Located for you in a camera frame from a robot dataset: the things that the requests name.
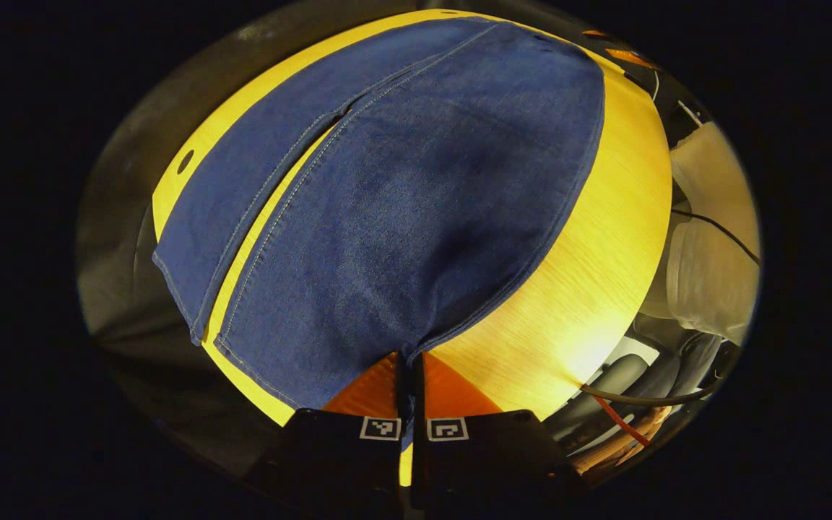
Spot tan woven object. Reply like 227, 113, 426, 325
573, 406, 675, 474

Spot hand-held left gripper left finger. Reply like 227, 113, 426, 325
243, 352, 411, 506

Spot red cable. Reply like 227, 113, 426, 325
592, 394, 654, 449

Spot thin black cable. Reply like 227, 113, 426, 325
671, 208, 762, 267

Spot grey chair base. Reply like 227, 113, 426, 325
550, 332, 724, 452

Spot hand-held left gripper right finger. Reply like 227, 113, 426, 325
413, 352, 583, 510

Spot blue denim jeans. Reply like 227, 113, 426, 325
152, 16, 606, 452

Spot thick black cable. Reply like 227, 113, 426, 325
579, 354, 731, 407

